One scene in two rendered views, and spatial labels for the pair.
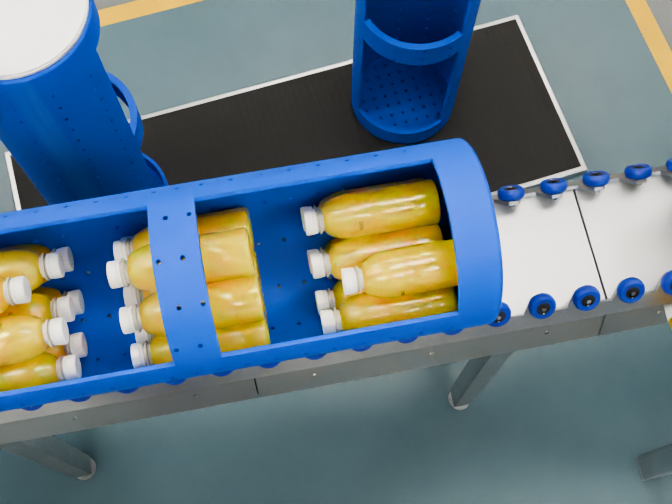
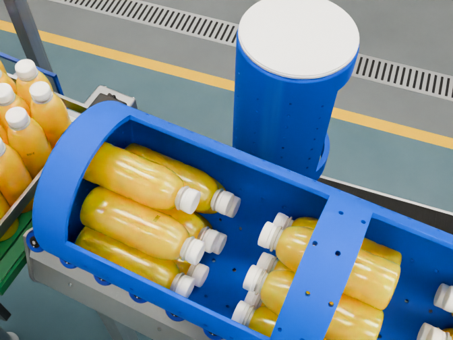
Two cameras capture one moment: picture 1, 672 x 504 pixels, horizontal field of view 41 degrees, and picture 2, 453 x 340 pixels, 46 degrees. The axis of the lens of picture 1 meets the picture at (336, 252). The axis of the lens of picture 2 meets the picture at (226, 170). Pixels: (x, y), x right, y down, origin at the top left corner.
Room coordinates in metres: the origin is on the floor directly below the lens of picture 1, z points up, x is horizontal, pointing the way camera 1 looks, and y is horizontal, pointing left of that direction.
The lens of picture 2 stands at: (0.07, 0.14, 1.89)
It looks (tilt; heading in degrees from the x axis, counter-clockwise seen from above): 56 degrees down; 36
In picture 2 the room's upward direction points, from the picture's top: 1 degrees clockwise
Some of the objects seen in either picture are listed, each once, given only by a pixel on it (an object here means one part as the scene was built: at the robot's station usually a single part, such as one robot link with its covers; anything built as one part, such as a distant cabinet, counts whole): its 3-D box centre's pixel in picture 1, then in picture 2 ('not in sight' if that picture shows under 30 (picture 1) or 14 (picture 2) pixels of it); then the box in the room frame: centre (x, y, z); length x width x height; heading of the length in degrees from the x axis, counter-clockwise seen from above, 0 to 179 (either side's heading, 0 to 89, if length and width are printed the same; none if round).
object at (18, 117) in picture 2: not in sight; (17, 117); (0.34, 0.84, 1.09); 0.04 x 0.04 x 0.02
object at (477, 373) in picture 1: (477, 373); not in sight; (0.46, -0.33, 0.31); 0.06 x 0.06 x 0.63; 12
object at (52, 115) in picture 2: not in sight; (53, 123); (0.41, 0.85, 0.99); 0.07 x 0.07 x 0.19
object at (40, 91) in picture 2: not in sight; (40, 91); (0.41, 0.85, 1.09); 0.04 x 0.04 x 0.02
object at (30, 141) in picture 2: not in sight; (32, 148); (0.34, 0.84, 0.99); 0.07 x 0.07 x 0.19
